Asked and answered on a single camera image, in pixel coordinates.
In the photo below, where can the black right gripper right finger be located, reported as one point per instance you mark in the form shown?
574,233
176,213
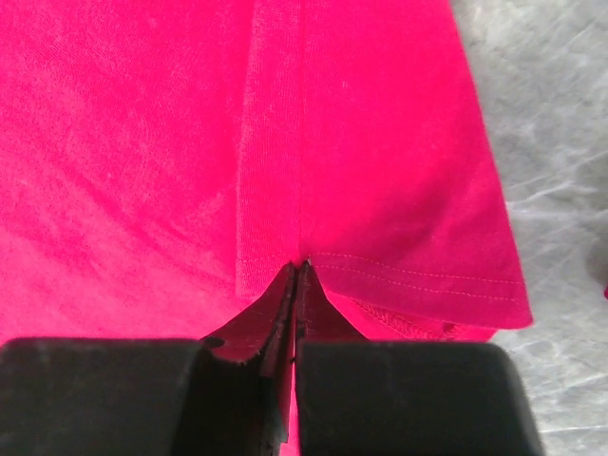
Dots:
357,396

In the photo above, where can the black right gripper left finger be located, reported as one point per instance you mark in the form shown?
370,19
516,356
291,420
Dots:
227,393

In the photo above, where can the crimson red t shirt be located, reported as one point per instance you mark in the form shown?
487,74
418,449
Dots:
442,163

